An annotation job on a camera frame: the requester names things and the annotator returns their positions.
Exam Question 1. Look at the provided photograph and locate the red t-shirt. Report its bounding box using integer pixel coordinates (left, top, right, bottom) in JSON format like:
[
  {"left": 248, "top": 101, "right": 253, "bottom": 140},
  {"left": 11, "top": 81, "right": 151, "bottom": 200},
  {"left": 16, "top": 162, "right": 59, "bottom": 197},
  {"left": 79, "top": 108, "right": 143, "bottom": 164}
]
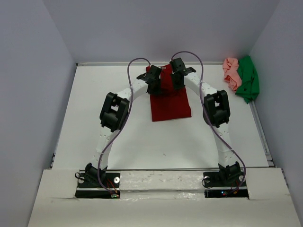
[{"left": 150, "top": 64, "right": 192, "bottom": 122}]

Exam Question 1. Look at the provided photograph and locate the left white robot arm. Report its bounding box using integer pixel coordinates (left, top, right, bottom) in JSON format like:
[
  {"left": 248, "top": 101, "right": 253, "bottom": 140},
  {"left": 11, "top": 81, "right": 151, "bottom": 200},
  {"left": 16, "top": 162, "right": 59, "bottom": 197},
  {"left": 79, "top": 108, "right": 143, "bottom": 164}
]
[{"left": 85, "top": 65, "right": 161, "bottom": 191}]

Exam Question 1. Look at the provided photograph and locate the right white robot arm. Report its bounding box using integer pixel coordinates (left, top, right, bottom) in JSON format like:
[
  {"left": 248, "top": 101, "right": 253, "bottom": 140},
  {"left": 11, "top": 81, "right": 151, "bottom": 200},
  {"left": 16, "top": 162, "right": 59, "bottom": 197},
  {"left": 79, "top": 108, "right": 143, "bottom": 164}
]
[{"left": 170, "top": 58, "right": 243, "bottom": 189}]

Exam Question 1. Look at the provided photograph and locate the pink t-shirt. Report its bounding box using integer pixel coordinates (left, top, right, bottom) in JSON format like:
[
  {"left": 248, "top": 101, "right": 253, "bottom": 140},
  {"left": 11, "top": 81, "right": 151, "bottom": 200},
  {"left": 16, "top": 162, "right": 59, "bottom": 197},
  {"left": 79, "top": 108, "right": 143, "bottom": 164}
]
[{"left": 223, "top": 57, "right": 242, "bottom": 92}]

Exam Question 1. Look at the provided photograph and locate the green t-shirt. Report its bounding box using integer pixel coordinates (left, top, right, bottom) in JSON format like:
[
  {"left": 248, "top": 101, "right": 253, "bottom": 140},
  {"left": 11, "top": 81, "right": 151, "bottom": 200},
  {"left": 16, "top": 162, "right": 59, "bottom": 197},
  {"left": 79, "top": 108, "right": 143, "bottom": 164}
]
[{"left": 235, "top": 55, "right": 259, "bottom": 104}]

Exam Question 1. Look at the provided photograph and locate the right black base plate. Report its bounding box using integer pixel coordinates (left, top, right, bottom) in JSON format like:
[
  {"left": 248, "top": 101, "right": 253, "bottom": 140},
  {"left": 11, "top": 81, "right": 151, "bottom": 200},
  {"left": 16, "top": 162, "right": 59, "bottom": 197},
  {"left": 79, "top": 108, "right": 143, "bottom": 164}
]
[{"left": 201, "top": 172, "right": 249, "bottom": 199}]

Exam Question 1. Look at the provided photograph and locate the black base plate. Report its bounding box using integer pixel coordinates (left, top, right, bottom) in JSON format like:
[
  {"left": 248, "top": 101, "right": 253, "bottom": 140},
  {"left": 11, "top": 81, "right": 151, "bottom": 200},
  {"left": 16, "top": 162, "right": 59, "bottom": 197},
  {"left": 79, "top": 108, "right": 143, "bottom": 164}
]
[
  {"left": 75, "top": 172, "right": 121, "bottom": 199},
  {"left": 201, "top": 172, "right": 249, "bottom": 199}
]

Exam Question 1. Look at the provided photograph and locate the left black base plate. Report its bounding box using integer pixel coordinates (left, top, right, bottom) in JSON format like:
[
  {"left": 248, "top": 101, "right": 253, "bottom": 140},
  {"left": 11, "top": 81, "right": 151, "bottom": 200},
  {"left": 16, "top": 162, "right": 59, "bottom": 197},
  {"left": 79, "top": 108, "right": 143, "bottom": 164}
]
[{"left": 75, "top": 172, "right": 121, "bottom": 199}]

